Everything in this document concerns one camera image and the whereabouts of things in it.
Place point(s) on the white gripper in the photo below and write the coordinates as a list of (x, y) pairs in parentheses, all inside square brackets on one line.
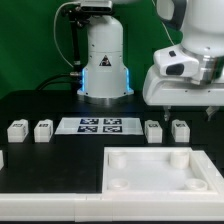
[(171, 91)]

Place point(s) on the white square tabletop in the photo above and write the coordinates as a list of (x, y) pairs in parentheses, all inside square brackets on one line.
[(159, 169)]

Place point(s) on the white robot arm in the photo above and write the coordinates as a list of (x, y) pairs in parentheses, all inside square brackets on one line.
[(201, 23)]

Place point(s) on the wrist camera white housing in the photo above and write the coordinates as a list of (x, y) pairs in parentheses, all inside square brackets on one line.
[(174, 61)]

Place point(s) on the white obstacle fence wall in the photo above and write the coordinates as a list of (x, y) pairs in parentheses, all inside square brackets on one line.
[(118, 206)]

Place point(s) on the white marker base plate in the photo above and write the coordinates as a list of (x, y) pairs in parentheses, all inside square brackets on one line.
[(99, 126)]

